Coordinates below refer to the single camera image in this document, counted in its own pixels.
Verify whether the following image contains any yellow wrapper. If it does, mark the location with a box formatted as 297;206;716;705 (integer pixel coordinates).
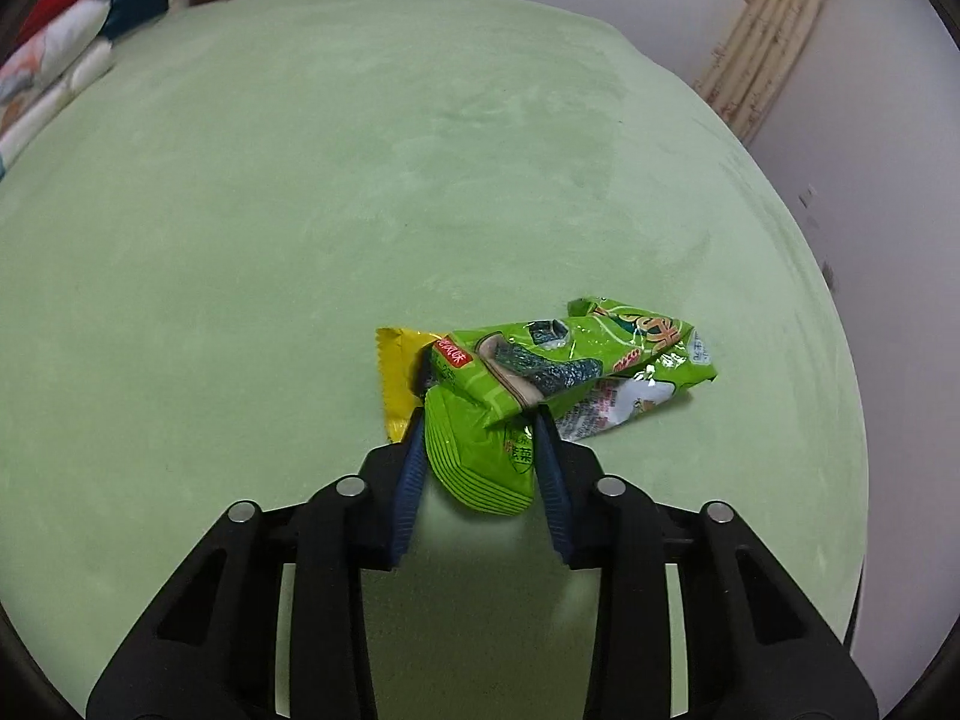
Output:
374;327;451;443

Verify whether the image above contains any light green bed sheet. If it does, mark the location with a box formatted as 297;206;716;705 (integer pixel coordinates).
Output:
0;0;867;720

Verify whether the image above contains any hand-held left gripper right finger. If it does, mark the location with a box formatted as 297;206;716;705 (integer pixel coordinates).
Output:
531;412;878;720

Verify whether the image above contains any white pillow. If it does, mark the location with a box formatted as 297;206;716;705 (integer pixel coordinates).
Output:
0;40;115;166

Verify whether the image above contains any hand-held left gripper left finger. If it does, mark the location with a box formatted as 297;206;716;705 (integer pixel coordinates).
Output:
86;409;430;720

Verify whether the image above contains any green seaweed snack wrapper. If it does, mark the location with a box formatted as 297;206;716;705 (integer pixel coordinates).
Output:
431;298;719;443

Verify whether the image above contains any lime green striped wrapper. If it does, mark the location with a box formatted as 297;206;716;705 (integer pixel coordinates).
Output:
424;382;539;517

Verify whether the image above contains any thick cream pipe bundle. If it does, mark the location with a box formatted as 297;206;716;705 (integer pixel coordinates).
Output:
694;0;839;145

